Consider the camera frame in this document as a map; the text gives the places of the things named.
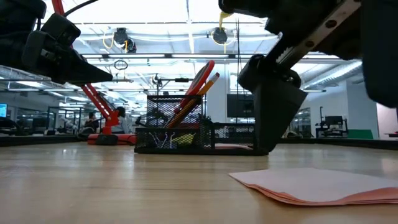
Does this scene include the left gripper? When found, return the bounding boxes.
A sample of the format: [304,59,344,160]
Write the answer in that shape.
[0,0,113,84]

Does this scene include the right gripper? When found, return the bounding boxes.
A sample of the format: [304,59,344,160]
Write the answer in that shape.
[217,0,363,68]

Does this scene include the pink note sheet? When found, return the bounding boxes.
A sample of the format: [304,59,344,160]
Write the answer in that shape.
[214,142,254,151]

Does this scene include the yellow pencil red eraser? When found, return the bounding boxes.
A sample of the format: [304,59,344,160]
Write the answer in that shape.
[166,72,220,129]

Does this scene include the red handled scissors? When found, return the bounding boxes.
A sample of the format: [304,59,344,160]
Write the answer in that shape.
[178,60,216,114]

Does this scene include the green sticky note pad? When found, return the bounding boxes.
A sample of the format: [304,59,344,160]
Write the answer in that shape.
[172,133,196,147]

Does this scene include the black binder clip silver handles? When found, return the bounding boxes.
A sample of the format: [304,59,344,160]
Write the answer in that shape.
[164,131,177,149]
[148,131,164,149]

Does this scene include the black mesh desk organizer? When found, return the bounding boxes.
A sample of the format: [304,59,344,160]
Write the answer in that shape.
[134,95,270,156]

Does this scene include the black workstation with monitor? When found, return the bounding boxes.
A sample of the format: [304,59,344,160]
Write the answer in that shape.
[315,106,349,139]

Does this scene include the person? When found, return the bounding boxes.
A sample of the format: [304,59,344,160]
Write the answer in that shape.
[112,106,131,134]
[83,111,100,134]

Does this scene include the thin black pole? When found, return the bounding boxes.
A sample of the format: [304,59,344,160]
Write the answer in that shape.
[235,18,243,94]

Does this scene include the red jointed stand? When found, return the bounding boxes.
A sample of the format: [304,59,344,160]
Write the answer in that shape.
[51,0,137,146]

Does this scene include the pink paper stack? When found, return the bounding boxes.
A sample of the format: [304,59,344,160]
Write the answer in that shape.
[228,167,398,207]

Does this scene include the green box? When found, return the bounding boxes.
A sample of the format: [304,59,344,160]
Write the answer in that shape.
[347,129,374,140]

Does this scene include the black wall screen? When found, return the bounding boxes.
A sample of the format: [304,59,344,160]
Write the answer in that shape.
[226,93,256,118]

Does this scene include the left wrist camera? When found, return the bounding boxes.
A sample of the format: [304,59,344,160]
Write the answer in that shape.
[40,14,81,48]

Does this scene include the hanging black cable loop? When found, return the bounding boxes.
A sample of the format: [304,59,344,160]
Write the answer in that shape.
[113,59,129,71]

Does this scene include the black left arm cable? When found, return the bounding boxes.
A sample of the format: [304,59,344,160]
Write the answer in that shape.
[63,0,100,17]

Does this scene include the black ceiling cable reel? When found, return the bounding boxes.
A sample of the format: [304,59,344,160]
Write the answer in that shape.
[113,27,137,54]
[212,27,229,45]

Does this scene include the yellow hanging cable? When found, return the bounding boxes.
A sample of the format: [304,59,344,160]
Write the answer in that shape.
[218,11,234,30]

